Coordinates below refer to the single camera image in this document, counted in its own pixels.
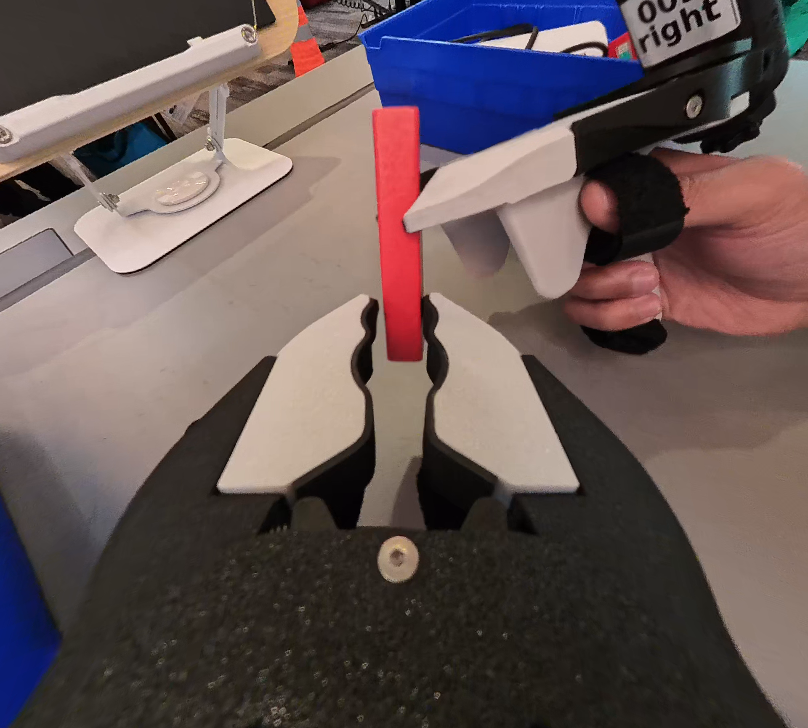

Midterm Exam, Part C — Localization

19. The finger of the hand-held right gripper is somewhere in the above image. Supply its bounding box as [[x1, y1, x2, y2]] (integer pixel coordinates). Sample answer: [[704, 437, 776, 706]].
[[403, 123, 659, 301], [445, 209, 512, 277]]

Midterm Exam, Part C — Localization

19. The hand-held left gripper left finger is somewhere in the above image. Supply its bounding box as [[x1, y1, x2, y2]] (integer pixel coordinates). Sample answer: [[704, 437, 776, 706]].
[[216, 293, 380, 530]]

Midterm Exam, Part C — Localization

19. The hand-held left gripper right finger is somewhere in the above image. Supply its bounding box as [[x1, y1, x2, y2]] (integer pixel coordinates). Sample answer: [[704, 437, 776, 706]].
[[417, 292, 580, 530]]

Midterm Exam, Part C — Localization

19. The blue plastic bin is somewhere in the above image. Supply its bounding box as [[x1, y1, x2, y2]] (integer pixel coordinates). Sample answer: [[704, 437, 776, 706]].
[[0, 491, 62, 728], [359, 0, 646, 155]]

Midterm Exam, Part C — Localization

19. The red plastic block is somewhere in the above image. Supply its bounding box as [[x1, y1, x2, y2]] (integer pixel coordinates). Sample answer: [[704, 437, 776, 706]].
[[372, 107, 423, 363]]

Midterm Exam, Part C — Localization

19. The person's right hand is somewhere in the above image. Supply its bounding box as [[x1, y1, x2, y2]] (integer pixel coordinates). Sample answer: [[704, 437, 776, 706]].
[[562, 148, 808, 339]]

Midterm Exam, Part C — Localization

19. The white flat sheet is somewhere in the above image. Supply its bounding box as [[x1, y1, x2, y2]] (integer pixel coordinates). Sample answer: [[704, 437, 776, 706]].
[[476, 21, 610, 56]]

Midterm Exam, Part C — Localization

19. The orange cone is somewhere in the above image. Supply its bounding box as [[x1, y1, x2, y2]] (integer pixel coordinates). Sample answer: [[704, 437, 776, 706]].
[[274, 0, 326, 78]]

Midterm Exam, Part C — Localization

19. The white stand base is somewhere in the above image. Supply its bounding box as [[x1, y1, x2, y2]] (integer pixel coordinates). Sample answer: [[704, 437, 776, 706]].
[[74, 137, 294, 274]]

